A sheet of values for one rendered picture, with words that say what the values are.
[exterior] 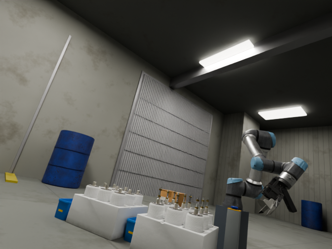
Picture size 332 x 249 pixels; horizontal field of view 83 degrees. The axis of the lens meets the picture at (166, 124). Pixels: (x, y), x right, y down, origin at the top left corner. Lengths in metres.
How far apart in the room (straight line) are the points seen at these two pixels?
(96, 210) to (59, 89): 3.12
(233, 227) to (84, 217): 0.92
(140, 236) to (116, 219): 0.20
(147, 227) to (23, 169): 3.10
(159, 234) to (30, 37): 3.99
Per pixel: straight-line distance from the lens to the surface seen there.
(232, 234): 1.26
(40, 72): 4.21
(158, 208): 1.17
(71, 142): 3.37
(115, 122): 4.43
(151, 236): 1.16
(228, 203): 1.62
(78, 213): 1.49
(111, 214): 1.31
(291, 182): 1.18
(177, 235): 1.10
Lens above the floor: 0.38
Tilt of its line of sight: 17 degrees up
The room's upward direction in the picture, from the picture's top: 12 degrees clockwise
